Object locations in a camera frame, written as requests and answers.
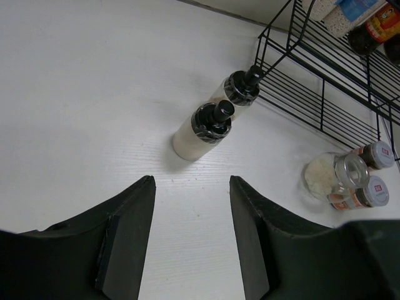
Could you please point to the black wire shelf rack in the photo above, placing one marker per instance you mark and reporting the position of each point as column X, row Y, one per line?
column 316, row 77

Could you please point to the black-capped white powder bottle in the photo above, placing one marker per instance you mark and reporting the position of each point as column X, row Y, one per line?
column 203, row 130

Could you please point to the black-capped brown spice bottle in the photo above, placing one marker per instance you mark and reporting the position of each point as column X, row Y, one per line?
column 241, row 87

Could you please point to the open clear glass jar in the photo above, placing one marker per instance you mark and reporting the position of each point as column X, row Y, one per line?
column 333, row 177

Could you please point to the white-lid spice jar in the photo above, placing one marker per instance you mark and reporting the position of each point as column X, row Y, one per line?
column 375, row 194
column 377, row 155

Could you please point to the white-lid spice jar front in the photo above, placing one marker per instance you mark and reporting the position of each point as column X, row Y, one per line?
column 375, row 194

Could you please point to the red-capped dark sauce bottle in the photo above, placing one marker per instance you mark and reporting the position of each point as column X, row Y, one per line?
column 379, row 28

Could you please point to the white-lid spice jar back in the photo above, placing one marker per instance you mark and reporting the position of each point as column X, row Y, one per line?
column 377, row 155

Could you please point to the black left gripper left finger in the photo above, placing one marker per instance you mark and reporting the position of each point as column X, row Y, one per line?
column 98, row 254

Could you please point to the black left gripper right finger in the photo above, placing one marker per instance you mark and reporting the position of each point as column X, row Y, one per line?
column 284, row 256

